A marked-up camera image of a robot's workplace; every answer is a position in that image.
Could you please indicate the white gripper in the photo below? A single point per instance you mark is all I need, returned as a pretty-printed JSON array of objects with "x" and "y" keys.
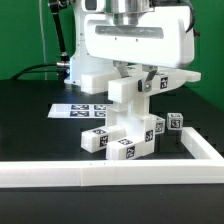
[{"x": 149, "y": 32}]

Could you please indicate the white chair back part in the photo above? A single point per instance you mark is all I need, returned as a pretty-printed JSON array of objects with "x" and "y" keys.
[{"x": 124, "y": 90}]

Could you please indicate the white chair seat part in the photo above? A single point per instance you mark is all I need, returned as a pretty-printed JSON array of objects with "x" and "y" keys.
[{"x": 133, "y": 117}]

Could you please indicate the white tagged cube nut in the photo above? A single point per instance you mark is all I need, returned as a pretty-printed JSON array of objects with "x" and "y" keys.
[
  {"x": 160, "y": 125},
  {"x": 174, "y": 121}
]

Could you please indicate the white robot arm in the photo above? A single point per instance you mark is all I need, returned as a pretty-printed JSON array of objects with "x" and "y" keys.
[{"x": 82, "y": 62}]

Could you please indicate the white tag base sheet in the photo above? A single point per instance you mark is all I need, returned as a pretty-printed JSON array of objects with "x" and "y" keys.
[{"x": 78, "y": 111}]

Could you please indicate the white U-shaped obstacle frame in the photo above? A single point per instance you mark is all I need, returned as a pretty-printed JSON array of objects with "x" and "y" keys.
[{"x": 206, "y": 166}]

